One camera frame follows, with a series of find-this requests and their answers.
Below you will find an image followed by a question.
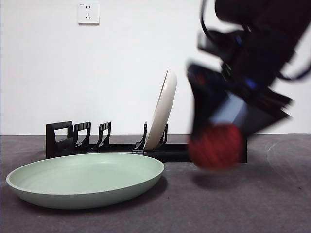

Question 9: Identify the red apple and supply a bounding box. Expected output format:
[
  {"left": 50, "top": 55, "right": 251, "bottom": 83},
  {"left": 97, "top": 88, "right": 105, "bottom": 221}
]
[{"left": 188, "top": 123, "right": 245, "bottom": 172}]

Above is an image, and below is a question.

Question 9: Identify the green round plate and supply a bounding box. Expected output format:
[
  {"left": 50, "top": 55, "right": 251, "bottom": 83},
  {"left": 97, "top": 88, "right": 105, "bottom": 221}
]
[{"left": 6, "top": 152, "right": 165, "bottom": 210}]

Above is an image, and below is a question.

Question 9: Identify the blue round plate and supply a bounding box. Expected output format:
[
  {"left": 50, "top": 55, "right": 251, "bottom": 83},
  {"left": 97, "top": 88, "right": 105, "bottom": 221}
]
[{"left": 210, "top": 93, "right": 246, "bottom": 126}]

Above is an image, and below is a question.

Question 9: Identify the cream round plate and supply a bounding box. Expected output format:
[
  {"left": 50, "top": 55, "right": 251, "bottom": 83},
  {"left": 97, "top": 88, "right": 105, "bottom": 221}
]
[{"left": 143, "top": 68, "right": 178, "bottom": 151}]

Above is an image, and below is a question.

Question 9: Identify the black plastic plate rack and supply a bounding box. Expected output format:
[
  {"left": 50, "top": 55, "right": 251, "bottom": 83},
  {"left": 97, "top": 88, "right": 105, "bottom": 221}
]
[{"left": 46, "top": 121, "right": 247, "bottom": 164}]

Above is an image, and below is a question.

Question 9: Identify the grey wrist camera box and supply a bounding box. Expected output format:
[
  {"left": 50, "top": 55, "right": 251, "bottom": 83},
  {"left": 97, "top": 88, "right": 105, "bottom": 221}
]
[{"left": 197, "top": 30, "right": 234, "bottom": 58}]

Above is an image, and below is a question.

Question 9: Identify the black cable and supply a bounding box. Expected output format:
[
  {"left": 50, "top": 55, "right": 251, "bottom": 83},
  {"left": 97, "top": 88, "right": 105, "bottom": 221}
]
[{"left": 200, "top": 0, "right": 214, "bottom": 42}]

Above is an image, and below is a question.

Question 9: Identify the white wall socket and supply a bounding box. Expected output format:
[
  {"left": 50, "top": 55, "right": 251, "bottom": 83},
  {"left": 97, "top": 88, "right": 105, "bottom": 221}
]
[{"left": 78, "top": 2, "right": 100, "bottom": 26}]

